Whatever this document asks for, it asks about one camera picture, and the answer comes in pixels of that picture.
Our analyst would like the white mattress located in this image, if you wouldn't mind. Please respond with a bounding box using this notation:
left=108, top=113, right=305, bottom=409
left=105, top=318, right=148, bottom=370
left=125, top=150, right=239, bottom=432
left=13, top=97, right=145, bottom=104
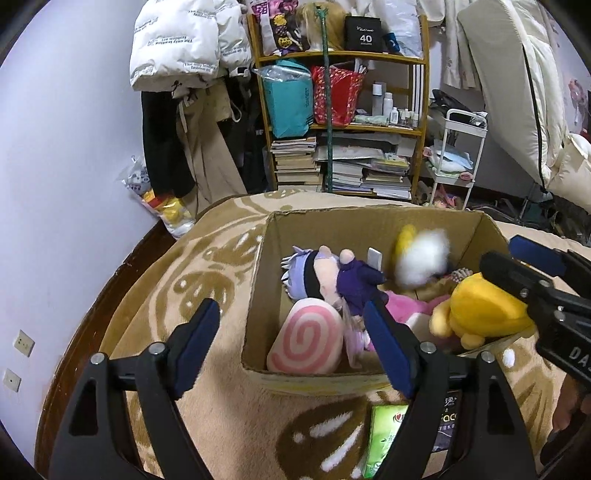
left=457, top=0, right=591, bottom=208

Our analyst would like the light blue cloth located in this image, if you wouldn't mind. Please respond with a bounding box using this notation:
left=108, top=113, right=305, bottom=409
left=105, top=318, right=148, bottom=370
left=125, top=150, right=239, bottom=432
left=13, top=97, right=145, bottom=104
left=427, top=145, right=474, bottom=171

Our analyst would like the dark hanging bag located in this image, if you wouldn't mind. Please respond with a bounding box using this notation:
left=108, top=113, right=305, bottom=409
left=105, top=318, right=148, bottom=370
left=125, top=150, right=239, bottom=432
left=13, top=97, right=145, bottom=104
left=226, top=74, right=273, bottom=192

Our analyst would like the yellow plush toy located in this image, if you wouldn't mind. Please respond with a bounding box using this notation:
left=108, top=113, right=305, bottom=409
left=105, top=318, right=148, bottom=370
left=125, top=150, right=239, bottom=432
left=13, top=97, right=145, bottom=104
left=429, top=272, right=536, bottom=349

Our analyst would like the beige butterfly pattern blanket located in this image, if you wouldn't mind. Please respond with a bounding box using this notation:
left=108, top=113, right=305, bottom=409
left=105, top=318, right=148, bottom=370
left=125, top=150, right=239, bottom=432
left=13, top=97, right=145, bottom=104
left=99, top=189, right=591, bottom=480

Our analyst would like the wooden shelf rack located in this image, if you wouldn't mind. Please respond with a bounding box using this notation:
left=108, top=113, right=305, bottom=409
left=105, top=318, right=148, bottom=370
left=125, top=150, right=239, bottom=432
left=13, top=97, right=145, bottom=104
left=245, top=11, right=430, bottom=201

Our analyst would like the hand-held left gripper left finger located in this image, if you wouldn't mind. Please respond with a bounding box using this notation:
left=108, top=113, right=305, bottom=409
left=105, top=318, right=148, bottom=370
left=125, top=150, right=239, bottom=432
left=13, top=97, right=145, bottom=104
left=48, top=298, right=221, bottom=480

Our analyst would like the pink wall sticker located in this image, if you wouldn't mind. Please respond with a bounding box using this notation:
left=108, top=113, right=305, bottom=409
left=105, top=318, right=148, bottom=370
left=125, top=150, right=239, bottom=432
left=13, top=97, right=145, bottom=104
left=568, top=78, right=591, bottom=134

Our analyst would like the white trolley cart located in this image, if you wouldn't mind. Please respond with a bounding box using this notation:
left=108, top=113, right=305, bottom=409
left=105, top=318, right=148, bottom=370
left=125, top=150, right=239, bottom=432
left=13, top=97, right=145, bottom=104
left=427, top=108, right=488, bottom=210

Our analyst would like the green tissue packet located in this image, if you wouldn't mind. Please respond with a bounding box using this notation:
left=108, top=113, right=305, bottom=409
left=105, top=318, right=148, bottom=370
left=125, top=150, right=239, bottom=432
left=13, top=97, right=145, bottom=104
left=362, top=405, right=409, bottom=478

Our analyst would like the teal shopping bag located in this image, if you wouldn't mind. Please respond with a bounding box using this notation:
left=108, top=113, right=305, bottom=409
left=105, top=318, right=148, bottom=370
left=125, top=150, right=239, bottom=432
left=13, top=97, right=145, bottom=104
left=256, top=62, right=315, bottom=139

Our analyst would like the white puffer jacket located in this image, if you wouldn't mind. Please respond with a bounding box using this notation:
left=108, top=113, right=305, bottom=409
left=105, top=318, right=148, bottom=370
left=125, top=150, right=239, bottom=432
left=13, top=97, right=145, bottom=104
left=129, top=0, right=252, bottom=93

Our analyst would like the white-haired purple plush doll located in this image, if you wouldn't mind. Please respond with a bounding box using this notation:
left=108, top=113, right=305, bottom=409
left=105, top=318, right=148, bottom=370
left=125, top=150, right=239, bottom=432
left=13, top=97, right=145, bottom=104
left=281, top=246, right=389, bottom=365

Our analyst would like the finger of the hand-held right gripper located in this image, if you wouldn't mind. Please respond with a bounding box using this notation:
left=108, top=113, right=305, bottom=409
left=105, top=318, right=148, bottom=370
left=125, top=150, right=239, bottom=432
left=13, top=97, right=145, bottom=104
left=479, top=250, right=561, bottom=319
left=508, top=235, right=573, bottom=278

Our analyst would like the beige hanging coat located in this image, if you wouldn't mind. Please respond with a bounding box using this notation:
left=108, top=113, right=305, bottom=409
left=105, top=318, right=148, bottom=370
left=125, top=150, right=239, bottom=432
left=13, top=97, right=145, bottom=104
left=175, top=85, right=250, bottom=215

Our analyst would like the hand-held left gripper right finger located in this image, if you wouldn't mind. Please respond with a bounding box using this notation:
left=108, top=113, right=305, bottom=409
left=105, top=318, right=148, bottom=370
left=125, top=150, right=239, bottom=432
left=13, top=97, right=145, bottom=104
left=362, top=295, right=539, bottom=480

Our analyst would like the pink plush toy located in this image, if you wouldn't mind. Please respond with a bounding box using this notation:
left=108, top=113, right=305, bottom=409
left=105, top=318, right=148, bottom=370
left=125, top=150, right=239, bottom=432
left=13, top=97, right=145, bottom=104
left=365, top=291, right=451, bottom=352

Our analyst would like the black hanging garment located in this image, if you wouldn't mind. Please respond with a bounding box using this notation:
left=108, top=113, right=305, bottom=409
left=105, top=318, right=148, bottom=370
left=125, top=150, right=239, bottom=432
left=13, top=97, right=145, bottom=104
left=141, top=90, right=197, bottom=197

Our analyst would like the clear plastic bag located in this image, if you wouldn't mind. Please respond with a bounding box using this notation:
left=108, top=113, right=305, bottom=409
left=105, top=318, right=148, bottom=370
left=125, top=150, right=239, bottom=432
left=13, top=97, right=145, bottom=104
left=381, top=0, right=424, bottom=58

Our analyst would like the person's right hand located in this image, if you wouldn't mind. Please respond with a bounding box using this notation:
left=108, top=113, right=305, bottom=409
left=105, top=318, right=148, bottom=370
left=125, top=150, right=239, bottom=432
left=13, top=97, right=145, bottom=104
left=551, top=374, right=591, bottom=435

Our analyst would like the black box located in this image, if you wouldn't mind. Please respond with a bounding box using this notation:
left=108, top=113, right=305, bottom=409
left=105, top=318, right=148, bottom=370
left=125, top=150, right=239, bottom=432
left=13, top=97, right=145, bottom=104
left=344, top=16, right=383, bottom=52

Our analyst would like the white floral curtain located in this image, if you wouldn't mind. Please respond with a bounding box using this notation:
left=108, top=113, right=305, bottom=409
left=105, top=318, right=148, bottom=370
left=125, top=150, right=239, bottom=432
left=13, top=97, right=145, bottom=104
left=416, top=0, right=485, bottom=88

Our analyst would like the red patterned bag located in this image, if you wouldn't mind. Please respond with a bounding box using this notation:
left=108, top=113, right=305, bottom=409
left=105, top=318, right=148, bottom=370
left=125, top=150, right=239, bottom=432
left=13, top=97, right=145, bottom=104
left=310, top=65, right=365, bottom=126

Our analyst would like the blond wig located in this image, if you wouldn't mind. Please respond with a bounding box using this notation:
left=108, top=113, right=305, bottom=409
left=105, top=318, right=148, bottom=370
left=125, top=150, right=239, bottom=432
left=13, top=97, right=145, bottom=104
left=298, top=2, right=347, bottom=51

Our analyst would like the pile of papers and magazines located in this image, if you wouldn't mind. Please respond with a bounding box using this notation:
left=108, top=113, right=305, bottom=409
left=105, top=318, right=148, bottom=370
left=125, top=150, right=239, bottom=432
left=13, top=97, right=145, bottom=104
left=318, top=134, right=414, bottom=200

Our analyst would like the cardboard box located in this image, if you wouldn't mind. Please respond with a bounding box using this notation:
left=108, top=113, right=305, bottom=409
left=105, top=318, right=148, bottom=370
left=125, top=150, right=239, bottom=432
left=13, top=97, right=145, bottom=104
left=241, top=205, right=532, bottom=395

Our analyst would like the dark wooden bed frame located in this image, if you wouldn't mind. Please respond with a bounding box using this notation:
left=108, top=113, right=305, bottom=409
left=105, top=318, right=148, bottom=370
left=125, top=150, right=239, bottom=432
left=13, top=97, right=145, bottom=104
left=88, top=215, right=183, bottom=361

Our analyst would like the stack of books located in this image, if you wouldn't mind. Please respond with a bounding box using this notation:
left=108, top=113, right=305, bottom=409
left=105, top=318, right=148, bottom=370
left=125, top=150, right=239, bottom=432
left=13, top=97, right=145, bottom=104
left=270, top=136, right=324, bottom=192

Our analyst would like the green pole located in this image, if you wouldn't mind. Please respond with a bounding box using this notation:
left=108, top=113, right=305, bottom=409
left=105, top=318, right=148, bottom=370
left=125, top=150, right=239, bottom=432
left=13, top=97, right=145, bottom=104
left=314, top=4, right=335, bottom=192

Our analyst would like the pink swirl plush cushion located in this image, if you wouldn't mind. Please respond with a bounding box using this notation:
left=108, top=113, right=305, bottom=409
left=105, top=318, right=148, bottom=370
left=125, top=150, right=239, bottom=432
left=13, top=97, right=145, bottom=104
left=267, top=298, right=345, bottom=374

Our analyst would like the group of small cosmetic bottles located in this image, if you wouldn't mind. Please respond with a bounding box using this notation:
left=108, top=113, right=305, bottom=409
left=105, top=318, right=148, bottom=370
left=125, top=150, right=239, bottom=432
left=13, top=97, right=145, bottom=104
left=372, top=82, right=421, bottom=127

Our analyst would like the black item on cart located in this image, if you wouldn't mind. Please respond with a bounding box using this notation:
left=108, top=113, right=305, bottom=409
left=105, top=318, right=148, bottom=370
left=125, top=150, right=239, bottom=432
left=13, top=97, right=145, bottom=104
left=429, top=90, right=488, bottom=127

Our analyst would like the plastic bag of toys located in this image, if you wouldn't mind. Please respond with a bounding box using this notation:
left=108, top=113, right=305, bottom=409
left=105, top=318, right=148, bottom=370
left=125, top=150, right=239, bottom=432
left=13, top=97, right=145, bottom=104
left=121, top=156, right=197, bottom=238

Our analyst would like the purple printed packet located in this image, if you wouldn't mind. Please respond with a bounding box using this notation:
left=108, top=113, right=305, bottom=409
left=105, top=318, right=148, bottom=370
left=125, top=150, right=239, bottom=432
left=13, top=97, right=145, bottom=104
left=252, top=0, right=303, bottom=54

